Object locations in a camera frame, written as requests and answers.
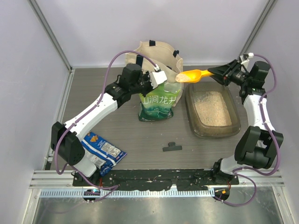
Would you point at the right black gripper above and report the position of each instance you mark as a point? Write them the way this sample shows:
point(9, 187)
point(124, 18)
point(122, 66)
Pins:
point(220, 73)

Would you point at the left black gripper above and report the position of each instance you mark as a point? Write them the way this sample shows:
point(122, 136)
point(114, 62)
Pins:
point(146, 75)

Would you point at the green cat litter bag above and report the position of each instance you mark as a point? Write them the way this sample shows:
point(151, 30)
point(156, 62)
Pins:
point(157, 105)

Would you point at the yellow plastic scoop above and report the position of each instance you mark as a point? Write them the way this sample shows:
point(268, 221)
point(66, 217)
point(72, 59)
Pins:
point(192, 76)

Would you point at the black bag clip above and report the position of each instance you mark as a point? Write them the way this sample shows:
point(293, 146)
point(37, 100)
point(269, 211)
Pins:
point(172, 147)

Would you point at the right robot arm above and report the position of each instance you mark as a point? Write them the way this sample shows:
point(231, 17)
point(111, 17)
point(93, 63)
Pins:
point(258, 147)

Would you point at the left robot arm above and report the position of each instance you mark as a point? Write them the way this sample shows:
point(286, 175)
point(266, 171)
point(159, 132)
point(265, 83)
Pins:
point(66, 137)

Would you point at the grey litter box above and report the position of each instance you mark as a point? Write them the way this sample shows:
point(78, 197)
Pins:
point(195, 90)

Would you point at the clean litter granules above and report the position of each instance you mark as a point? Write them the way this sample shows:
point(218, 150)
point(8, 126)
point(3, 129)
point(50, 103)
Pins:
point(212, 109)

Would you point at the beige canvas tote bag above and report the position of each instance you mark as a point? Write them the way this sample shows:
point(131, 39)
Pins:
point(164, 55)

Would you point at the blue Doritos chip bag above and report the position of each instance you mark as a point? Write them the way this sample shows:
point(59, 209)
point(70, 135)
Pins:
point(102, 153)

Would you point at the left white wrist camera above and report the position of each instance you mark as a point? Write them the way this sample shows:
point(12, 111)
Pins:
point(157, 77)

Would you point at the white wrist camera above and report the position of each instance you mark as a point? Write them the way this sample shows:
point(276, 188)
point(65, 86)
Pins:
point(245, 58)
point(157, 77)

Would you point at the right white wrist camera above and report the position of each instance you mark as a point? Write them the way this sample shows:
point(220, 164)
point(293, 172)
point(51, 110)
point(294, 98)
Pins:
point(245, 58)

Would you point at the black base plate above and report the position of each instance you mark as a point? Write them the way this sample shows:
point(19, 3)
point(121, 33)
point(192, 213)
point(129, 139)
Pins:
point(162, 179)

